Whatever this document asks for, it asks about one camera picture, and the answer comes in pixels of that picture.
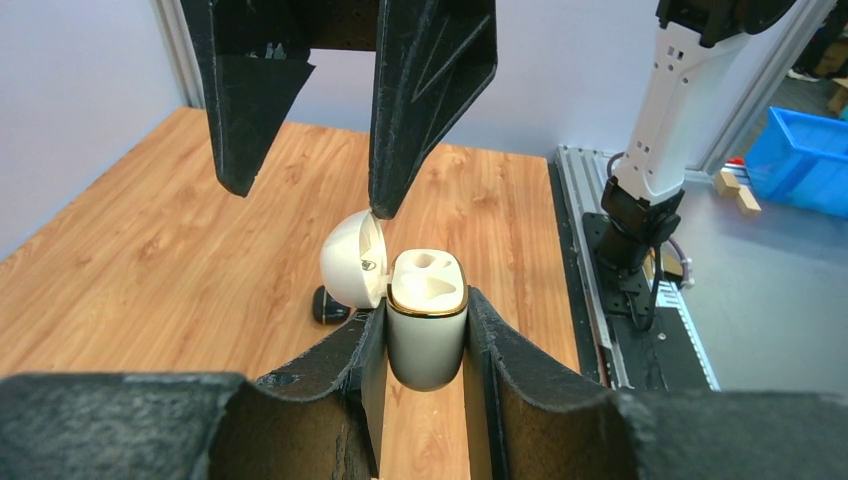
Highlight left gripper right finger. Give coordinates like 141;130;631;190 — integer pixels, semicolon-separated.
463;288;847;479

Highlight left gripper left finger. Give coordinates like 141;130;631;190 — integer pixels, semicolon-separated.
1;307;387;479

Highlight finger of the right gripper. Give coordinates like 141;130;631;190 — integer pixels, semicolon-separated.
181;1;314;197
368;0;498;220

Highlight black charging case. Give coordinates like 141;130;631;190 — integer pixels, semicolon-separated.
311;285;352;325

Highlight white charging case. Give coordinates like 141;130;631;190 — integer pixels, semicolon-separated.
320;210;469;392

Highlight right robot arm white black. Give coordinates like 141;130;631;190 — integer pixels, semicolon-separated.
181;1;791;271

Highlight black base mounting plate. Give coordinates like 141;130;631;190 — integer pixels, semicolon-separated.
548;162;713;392

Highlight wooden block pieces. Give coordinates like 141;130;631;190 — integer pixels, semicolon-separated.
713;171;762;216

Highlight blue plastic bin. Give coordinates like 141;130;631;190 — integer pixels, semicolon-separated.
744;107;847;218

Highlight left corner aluminium post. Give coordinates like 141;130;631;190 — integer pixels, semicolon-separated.
151;0;205;109

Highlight corner aluminium post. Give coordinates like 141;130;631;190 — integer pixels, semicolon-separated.
151;0;205;109
687;1;835;173

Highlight aluminium rail frame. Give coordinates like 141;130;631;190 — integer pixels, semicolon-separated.
555;144;723;392

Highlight right corner aluminium post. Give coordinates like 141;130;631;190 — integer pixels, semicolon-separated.
687;1;835;173

